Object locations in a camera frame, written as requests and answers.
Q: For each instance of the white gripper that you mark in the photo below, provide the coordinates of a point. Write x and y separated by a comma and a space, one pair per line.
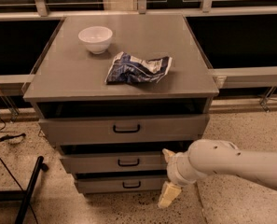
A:
173, 169

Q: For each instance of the grey drawer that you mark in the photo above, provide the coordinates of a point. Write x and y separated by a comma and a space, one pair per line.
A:
114, 162
116, 130
120, 184

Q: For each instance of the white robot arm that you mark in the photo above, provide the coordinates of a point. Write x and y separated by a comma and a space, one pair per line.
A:
206, 157

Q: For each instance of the grey drawer cabinet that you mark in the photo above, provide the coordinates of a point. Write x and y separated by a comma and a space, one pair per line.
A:
70, 82

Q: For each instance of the crumpled blue chip bag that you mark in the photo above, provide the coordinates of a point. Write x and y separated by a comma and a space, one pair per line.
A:
131, 70

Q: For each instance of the metal window railing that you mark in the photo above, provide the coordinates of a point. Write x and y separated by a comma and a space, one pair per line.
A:
26, 25

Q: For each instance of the black stand leg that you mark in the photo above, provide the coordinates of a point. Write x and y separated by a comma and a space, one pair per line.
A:
24, 195

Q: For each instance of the white ceramic bowl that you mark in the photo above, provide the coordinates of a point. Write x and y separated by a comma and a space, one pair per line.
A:
96, 39

